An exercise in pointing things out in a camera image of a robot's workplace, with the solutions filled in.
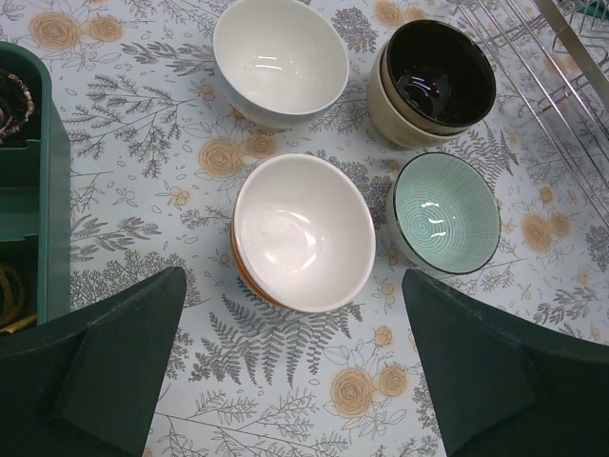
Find plain white bowl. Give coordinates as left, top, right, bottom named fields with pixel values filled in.
left=212, top=0, right=349, bottom=129

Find pale green checked bowl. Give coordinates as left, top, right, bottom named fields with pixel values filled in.
left=386, top=152, right=501, bottom=275

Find beige bowl green leaf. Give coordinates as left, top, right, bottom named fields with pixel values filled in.
left=367, top=46, right=466, bottom=149

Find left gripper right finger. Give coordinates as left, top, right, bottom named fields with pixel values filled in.
left=403, top=269, right=608, bottom=456

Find orange rubber bands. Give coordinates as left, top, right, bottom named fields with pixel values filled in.
left=1, top=264, right=37, bottom=337

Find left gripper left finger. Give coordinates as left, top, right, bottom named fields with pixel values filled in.
left=1, top=267, right=187, bottom=456

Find metal wire dish rack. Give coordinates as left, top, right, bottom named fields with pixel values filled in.
left=454, top=1, right=608, bottom=223

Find coiled braided cord middle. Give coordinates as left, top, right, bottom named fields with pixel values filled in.
left=0, top=69, right=36, bottom=144

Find orange plastic bowl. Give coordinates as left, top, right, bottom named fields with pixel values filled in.
left=230, top=152, right=378, bottom=314

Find floral tablecloth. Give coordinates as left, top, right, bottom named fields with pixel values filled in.
left=1, top=1, right=608, bottom=456

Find green compartment tray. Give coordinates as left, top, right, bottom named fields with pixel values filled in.
left=1, top=43, right=70, bottom=323

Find beige gold dotted bowl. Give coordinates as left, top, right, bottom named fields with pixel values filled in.
left=381, top=19, right=496, bottom=136

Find white blue striped bowl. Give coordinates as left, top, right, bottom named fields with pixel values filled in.
left=230, top=256, right=272, bottom=304

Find green folded cloth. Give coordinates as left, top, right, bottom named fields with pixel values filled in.
left=559, top=0, right=608, bottom=29

